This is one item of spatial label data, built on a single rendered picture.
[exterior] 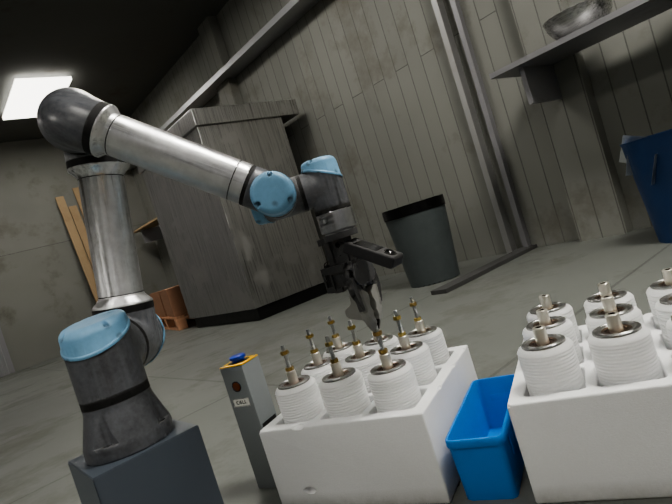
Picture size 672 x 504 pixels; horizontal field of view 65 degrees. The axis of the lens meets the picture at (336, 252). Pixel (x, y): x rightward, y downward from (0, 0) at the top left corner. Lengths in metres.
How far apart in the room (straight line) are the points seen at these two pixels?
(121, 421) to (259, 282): 3.77
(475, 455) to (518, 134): 3.17
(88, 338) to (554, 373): 0.78
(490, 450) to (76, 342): 0.73
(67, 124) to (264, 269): 3.82
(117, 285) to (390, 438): 0.60
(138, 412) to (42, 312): 8.10
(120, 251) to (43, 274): 8.01
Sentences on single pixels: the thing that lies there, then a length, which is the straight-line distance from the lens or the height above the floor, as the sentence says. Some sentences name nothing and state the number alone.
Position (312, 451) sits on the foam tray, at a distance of 1.17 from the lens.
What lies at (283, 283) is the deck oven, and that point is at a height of 0.24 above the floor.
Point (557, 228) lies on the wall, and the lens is 3.97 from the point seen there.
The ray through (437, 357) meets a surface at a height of 0.19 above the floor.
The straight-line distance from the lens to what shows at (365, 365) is 1.22.
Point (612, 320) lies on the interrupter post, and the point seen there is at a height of 0.27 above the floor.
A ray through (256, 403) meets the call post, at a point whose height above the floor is 0.21.
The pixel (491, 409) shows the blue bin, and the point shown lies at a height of 0.05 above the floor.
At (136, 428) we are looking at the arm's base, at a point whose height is 0.34.
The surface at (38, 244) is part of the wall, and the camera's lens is 9.16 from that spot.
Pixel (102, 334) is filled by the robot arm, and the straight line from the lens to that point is 0.96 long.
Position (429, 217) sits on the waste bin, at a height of 0.45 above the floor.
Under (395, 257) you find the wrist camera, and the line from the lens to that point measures 1.01.
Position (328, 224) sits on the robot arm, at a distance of 1.04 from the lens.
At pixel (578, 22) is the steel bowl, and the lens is 3.30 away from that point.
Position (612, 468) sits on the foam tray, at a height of 0.05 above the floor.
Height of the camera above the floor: 0.55
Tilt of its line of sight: 2 degrees down
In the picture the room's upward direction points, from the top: 17 degrees counter-clockwise
